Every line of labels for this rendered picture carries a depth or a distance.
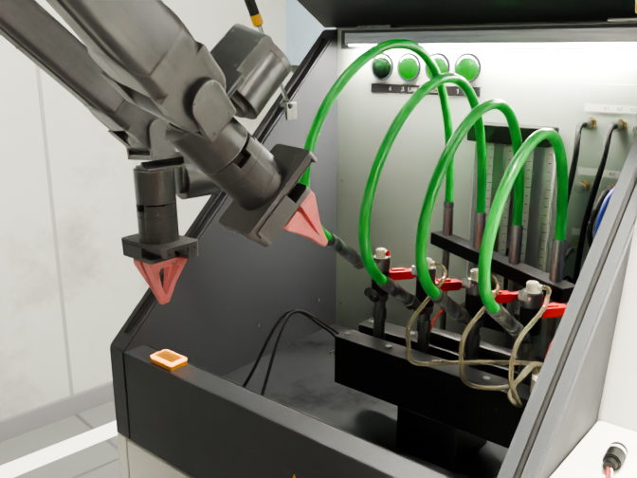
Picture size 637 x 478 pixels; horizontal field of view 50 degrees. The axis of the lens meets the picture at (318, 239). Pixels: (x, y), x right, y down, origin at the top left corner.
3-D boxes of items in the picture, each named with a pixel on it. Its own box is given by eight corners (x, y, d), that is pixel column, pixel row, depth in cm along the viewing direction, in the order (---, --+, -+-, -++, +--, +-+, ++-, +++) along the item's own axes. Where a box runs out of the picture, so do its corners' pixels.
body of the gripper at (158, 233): (156, 240, 106) (153, 193, 104) (200, 251, 99) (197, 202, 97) (120, 249, 101) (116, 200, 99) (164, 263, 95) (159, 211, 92)
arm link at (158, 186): (125, 160, 97) (143, 165, 93) (169, 155, 101) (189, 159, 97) (129, 208, 99) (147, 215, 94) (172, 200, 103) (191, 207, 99)
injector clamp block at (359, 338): (334, 421, 111) (334, 334, 107) (370, 398, 119) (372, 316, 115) (536, 508, 90) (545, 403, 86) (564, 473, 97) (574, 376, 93)
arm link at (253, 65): (109, 68, 56) (187, 106, 52) (192, -35, 58) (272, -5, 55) (170, 144, 66) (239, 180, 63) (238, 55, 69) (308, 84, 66)
